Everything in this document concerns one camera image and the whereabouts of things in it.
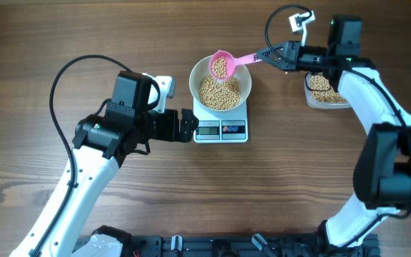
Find pink plastic scoop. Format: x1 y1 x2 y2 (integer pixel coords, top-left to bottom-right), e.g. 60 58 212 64
208 50 261 80

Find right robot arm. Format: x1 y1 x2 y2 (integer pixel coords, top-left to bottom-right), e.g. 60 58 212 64
257 15 411 256

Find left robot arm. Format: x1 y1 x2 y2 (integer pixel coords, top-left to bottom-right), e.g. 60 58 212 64
11 70 198 256

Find white digital kitchen scale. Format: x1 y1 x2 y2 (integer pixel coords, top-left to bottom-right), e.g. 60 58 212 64
193 100 249 143

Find white bowl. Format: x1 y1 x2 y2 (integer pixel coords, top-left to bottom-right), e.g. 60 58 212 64
189 56 252 112

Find soybeans in white bowl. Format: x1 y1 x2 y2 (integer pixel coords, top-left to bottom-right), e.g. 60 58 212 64
198 57 240 110

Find pile of soybeans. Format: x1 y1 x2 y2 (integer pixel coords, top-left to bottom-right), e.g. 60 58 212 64
308 75 346 104

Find clear plastic container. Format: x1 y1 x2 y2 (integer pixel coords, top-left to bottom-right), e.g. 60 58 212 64
304 73 351 109

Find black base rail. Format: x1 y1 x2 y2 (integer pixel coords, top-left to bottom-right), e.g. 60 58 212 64
123 235 381 257

